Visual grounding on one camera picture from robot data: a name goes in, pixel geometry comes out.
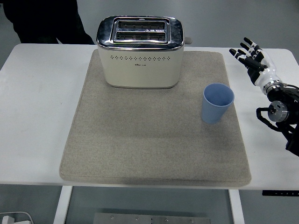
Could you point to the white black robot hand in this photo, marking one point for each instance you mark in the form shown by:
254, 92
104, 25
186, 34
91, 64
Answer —
262, 70

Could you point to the blue ribbed plastic cup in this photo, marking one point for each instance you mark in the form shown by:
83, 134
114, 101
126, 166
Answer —
216, 105

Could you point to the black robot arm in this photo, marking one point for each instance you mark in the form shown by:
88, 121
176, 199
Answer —
283, 102

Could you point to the cream chrome two-slot toaster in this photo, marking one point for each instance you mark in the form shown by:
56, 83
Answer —
140, 53

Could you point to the black table control panel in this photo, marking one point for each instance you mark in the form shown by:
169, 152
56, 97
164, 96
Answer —
280, 193

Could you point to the beige felt table mat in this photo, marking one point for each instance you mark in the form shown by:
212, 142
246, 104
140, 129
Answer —
154, 130

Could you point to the white table leg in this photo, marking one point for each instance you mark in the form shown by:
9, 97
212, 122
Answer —
61, 205
236, 206

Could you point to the grey metal plate with screws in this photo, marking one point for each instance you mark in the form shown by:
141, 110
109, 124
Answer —
151, 218

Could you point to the person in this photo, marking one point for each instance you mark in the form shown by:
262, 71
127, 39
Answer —
44, 21

